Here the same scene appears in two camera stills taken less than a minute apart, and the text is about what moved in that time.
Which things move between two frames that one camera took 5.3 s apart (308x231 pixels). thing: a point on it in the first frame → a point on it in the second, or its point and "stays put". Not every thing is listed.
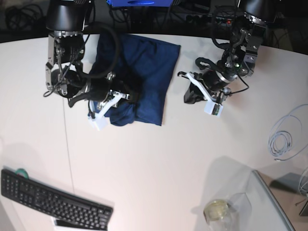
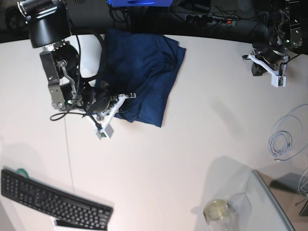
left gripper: [98, 88] → [100, 101]
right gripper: [215, 83] → [273, 59]
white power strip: [209, 19] stays put
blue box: [142, 3] stays put
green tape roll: [21, 172] stays put
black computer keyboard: [64, 208] stays put
